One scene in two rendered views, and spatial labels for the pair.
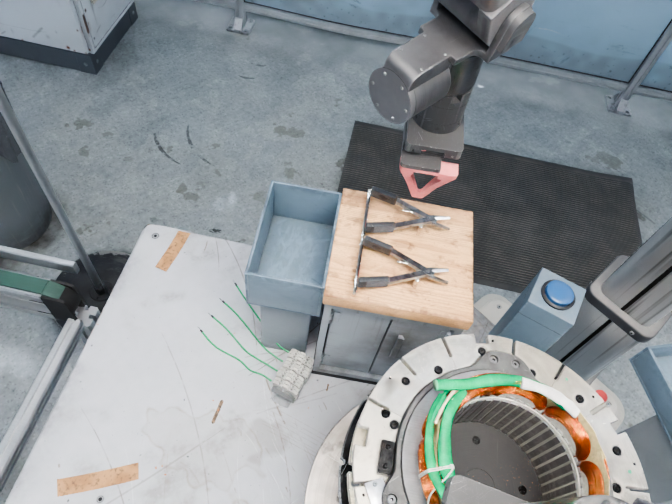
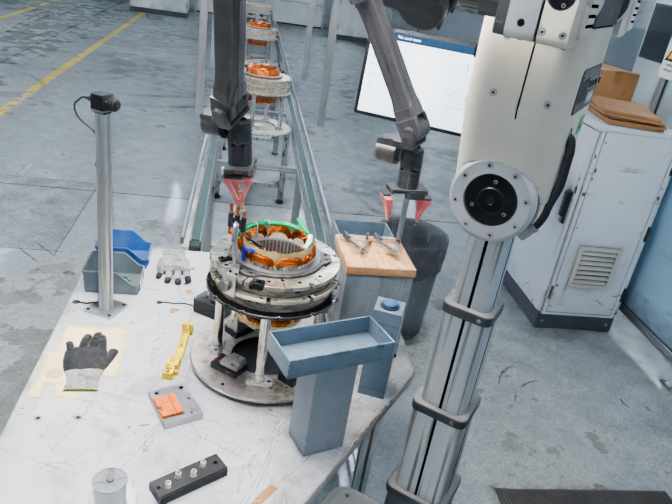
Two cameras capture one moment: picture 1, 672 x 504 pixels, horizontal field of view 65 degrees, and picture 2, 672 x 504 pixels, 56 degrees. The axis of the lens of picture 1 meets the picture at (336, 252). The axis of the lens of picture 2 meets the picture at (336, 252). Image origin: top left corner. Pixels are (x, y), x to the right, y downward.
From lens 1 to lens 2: 1.61 m
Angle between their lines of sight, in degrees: 62
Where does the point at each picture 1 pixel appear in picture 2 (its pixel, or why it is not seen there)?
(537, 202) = not seen: outside the picture
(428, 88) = (384, 147)
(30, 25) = (526, 277)
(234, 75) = (617, 395)
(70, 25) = (541, 287)
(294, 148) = (582, 449)
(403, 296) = (348, 250)
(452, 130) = (401, 187)
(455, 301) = (355, 262)
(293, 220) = not seen: hidden behind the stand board
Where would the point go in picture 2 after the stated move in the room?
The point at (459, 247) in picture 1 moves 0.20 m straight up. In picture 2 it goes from (388, 265) to (403, 195)
